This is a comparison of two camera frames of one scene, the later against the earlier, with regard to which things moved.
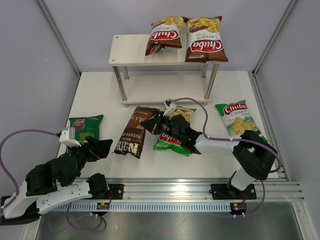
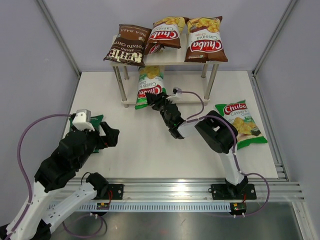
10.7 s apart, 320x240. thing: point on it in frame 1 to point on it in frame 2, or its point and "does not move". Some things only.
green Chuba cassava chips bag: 166,141 to 150,80
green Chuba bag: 238,118 does not move
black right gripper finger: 152,125 to 152,99
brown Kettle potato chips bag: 131,140 to 129,46
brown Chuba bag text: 164,34 does not move
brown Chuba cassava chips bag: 204,43 does not move
